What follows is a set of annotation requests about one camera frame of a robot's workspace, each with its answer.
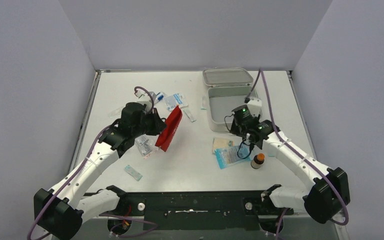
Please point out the grey open storage box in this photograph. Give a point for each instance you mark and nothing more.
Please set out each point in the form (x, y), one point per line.
(227, 89)

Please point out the clear plastic tube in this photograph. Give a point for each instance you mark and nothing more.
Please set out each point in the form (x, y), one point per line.
(115, 113)

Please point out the blue mask packet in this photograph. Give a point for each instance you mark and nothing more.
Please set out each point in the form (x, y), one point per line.
(232, 155)

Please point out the clear bag of wipes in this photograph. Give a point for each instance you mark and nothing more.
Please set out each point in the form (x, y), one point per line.
(146, 145)

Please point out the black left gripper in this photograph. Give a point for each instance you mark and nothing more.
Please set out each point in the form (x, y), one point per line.
(158, 122)

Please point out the white blue label packet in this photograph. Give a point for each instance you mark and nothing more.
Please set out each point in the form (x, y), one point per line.
(175, 100)

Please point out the brown bottle orange cap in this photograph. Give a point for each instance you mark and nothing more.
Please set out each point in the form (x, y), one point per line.
(258, 161)

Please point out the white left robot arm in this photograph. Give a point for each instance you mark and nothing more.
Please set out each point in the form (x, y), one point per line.
(63, 208)

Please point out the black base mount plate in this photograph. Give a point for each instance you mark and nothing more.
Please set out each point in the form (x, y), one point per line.
(202, 210)

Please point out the small white strip packet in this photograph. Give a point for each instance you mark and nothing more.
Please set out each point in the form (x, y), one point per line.
(189, 115)

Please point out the small white blue tube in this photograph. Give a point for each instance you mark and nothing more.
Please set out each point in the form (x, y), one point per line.
(159, 96)

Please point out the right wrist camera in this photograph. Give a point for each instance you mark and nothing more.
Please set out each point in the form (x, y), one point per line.
(254, 105)

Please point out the beige gauze packet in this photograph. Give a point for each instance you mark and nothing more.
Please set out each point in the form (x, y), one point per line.
(219, 142)

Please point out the red first aid pouch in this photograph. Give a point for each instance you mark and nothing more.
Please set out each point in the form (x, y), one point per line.
(172, 123)

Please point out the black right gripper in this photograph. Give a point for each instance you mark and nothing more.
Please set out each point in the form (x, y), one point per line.
(236, 130)

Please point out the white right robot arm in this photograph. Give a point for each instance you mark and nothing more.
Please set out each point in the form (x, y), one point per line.
(327, 190)

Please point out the green bandage packet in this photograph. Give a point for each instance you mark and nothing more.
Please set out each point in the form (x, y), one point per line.
(133, 173)

